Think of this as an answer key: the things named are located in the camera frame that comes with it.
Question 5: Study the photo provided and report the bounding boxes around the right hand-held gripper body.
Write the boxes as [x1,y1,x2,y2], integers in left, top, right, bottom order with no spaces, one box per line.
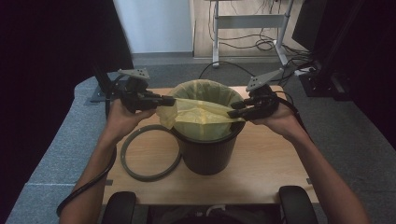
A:
[245,67,281,121]

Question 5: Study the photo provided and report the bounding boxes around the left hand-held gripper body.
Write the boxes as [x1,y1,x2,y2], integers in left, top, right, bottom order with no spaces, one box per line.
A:
[107,67,161,115]

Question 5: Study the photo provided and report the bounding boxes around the yellow trash bag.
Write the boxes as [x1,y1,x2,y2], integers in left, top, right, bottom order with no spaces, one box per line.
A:
[155,78,248,142]

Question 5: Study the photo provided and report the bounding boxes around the dark grey trash bin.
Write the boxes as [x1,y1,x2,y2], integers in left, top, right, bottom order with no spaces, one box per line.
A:
[170,120,247,176]

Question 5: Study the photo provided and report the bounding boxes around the grey bin ring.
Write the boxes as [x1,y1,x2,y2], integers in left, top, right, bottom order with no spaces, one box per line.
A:
[120,123,183,183]

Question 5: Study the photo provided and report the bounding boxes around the person's left hand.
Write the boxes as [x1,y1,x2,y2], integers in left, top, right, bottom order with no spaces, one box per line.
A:
[105,98,157,144]

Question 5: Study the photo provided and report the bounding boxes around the person's right hand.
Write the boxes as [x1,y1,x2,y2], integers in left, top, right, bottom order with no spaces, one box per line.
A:
[249,102,308,142]

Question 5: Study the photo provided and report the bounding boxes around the black metal stand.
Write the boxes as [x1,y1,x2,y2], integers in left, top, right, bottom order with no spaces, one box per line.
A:
[89,62,125,104]

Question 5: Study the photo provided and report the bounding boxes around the white power strip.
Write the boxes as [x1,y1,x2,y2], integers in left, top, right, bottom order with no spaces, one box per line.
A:
[293,66,316,77]

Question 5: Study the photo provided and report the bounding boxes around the black stand base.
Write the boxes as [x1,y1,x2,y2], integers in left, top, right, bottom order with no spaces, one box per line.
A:
[298,70,353,102]

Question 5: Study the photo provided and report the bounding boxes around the dark monitor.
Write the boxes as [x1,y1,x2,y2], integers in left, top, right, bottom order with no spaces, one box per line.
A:
[291,0,332,53]

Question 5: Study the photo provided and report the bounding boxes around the person's dark clothing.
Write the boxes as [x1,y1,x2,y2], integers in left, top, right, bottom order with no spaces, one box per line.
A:
[147,204,283,224]

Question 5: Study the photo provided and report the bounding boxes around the black chair armrest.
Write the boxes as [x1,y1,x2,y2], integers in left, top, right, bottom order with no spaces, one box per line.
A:
[102,190,138,224]
[277,185,319,224]

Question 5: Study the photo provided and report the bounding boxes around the right hand-held gripper black cable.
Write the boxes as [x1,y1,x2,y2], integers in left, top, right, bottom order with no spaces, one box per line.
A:
[273,91,313,138]

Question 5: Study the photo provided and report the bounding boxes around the hand-held gripper black cable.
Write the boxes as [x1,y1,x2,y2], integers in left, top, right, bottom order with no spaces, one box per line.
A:
[55,74,129,217]
[273,91,313,138]

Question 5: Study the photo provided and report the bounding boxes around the long black floor cable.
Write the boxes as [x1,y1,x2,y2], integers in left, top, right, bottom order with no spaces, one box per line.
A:
[197,60,283,84]

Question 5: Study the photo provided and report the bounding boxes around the tangled black floor cables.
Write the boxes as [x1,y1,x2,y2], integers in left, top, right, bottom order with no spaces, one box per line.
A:
[207,0,314,64]

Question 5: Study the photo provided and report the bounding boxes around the white desk frame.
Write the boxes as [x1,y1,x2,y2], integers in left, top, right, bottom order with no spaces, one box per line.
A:
[210,0,295,68]

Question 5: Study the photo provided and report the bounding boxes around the left hand-held gripper black cable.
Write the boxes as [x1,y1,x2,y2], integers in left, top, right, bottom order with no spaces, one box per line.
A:
[55,74,129,217]

